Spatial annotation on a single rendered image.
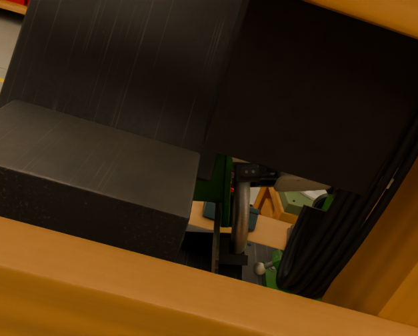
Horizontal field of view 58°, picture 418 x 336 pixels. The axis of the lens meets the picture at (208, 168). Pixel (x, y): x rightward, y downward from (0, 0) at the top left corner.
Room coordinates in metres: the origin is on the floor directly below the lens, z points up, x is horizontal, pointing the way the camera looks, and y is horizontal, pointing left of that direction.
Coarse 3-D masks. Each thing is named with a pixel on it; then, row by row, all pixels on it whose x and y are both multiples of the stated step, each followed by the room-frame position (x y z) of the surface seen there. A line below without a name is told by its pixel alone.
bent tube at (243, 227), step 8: (240, 160) 0.61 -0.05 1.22; (232, 168) 0.63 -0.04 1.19; (240, 184) 0.59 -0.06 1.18; (248, 184) 0.59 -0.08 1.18; (240, 192) 0.58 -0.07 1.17; (248, 192) 0.59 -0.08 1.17; (240, 200) 0.57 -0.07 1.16; (248, 200) 0.58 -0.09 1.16; (240, 208) 0.56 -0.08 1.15; (248, 208) 0.57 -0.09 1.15; (240, 216) 0.55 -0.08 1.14; (248, 216) 0.56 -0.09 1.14; (232, 224) 0.56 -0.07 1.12; (240, 224) 0.55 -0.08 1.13; (248, 224) 0.56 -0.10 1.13; (232, 232) 0.55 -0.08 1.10; (240, 232) 0.55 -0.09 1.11; (232, 240) 0.55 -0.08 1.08; (240, 240) 0.55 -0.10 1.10; (232, 248) 0.56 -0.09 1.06; (240, 248) 0.56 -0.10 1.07
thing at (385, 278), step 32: (416, 160) 0.34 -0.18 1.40; (416, 192) 0.32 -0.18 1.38; (384, 224) 0.33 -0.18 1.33; (416, 224) 0.29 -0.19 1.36; (384, 256) 0.30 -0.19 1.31; (416, 256) 0.27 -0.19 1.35; (352, 288) 0.32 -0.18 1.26; (384, 288) 0.28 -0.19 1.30; (416, 288) 0.27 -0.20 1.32; (416, 320) 0.27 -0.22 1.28
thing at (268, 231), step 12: (192, 204) 0.90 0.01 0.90; (192, 216) 0.84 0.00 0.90; (264, 216) 0.96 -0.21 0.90; (204, 228) 0.81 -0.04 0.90; (228, 228) 0.84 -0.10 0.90; (264, 228) 0.90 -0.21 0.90; (276, 228) 0.92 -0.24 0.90; (252, 240) 0.83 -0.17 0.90; (264, 240) 0.84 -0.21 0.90; (276, 240) 0.86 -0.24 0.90
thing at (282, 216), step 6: (270, 192) 1.27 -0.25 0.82; (276, 192) 1.23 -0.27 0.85; (276, 198) 1.19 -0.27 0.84; (276, 204) 1.17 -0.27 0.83; (276, 210) 1.15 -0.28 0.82; (282, 210) 1.12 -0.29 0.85; (282, 216) 1.10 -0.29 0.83; (288, 216) 1.11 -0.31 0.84; (294, 216) 1.11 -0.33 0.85; (288, 222) 1.11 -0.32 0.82; (294, 222) 1.11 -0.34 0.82
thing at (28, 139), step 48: (0, 144) 0.38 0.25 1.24; (48, 144) 0.42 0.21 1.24; (96, 144) 0.46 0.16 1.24; (144, 144) 0.51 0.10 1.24; (0, 192) 0.34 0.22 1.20; (48, 192) 0.35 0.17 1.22; (96, 192) 0.35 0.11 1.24; (144, 192) 0.38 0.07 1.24; (192, 192) 0.42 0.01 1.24; (96, 240) 0.35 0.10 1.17; (144, 240) 0.36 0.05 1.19
